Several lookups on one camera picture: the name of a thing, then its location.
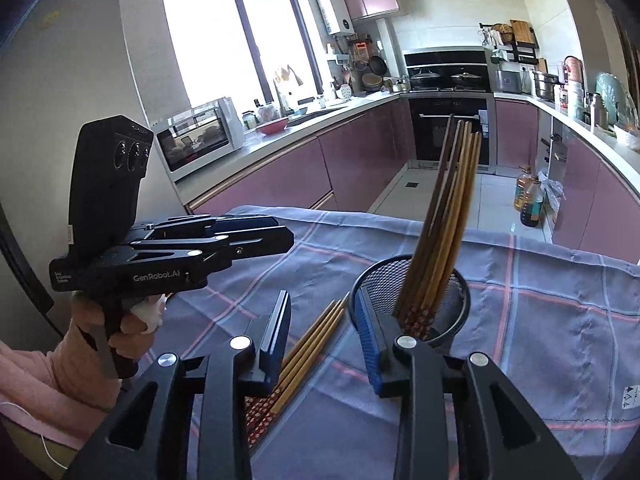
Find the black mesh utensil holder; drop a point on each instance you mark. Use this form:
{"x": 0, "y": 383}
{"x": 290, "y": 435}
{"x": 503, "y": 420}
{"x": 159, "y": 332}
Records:
{"x": 450, "y": 310}

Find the white toaster oven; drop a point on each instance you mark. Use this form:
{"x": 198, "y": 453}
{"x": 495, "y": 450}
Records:
{"x": 200, "y": 140}

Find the pink thermos jug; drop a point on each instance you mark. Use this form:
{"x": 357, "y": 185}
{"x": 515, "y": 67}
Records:
{"x": 573, "y": 80}

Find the black integrated stove oven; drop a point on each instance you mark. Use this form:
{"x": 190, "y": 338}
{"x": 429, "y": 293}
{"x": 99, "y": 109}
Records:
{"x": 425, "y": 125}

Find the silver rice cooker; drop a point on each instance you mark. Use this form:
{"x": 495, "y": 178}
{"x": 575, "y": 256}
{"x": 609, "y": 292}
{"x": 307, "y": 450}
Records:
{"x": 508, "y": 81}

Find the steel sink faucet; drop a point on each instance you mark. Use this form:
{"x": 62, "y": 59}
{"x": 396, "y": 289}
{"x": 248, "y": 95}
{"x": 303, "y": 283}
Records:
{"x": 278, "y": 100}

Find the blue checked tablecloth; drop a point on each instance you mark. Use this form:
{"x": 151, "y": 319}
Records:
{"x": 525, "y": 335}

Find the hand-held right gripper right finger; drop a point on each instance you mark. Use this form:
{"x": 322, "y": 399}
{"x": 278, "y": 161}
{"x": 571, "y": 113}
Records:
{"x": 367, "y": 340}

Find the bunch of wooden chopsticks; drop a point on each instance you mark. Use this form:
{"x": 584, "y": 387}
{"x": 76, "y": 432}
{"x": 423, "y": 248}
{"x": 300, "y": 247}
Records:
{"x": 442, "y": 240}

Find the mint green appliance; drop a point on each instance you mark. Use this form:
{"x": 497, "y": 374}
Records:
{"x": 612, "y": 100}

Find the patterned wooden chopstick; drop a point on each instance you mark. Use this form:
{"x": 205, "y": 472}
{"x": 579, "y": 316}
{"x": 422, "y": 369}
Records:
{"x": 317, "y": 350}
{"x": 318, "y": 338}
{"x": 310, "y": 338}
{"x": 317, "y": 360}

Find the black wall rack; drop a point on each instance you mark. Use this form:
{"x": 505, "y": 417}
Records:
{"x": 520, "y": 52}

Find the white plastic bags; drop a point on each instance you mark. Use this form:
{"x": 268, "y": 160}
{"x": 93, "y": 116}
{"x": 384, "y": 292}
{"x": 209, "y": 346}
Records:
{"x": 552, "y": 190}

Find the kitchen window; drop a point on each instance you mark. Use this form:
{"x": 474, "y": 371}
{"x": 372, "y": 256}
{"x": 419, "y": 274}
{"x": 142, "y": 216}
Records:
{"x": 210, "y": 50}

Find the pink bowl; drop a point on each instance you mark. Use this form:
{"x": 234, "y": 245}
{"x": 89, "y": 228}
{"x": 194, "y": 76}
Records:
{"x": 272, "y": 126}

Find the person's left forearm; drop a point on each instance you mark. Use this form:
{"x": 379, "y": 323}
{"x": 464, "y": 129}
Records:
{"x": 40, "y": 390}

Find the wooden cutting board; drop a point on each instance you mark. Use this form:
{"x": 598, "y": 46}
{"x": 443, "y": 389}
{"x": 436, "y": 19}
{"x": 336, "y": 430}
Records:
{"x": 520, "y": 32}

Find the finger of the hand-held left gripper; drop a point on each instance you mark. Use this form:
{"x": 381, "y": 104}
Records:
{"x": 250, "y": 242}
{"x": 210, "y": 223}

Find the white water heater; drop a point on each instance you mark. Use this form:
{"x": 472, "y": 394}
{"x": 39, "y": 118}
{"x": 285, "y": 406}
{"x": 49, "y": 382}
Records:
{"x": 335, "y": 12}

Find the hanging black frying pan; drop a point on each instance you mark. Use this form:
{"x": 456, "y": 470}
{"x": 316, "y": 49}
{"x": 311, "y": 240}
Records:
{"x": 378, "y": 65}

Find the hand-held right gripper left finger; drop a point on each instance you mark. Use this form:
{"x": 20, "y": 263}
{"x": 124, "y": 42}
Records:
{"x": 275, "y": 350}

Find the pink kitchen counter cabinet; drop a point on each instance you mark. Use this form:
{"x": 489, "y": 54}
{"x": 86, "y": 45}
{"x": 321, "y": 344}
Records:
{"x": 300, "y": 170}
{"x": 590, "y": 200}

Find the steel stock pot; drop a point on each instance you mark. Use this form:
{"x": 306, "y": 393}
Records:
{"x": 545, "y": 85}

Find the person's left hand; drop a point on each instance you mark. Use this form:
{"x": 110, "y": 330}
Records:
{"x": 135, "y": 342}

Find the steel vacuum flask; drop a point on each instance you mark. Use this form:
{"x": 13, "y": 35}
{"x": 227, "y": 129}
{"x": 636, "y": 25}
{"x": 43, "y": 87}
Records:
{"x": 598, "y": 110}

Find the black wok with glass lid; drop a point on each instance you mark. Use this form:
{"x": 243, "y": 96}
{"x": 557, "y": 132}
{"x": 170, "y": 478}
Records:
{"x": 425, "y": 79}
{"x": 465, "y": 80}

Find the white bowl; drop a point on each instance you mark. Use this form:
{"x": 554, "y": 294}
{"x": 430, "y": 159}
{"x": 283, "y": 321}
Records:
{"x": 627, "y": 137}

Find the oil bottles on floor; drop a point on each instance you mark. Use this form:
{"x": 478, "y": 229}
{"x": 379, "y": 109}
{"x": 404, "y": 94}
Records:
{"x": 534, "y": 207}

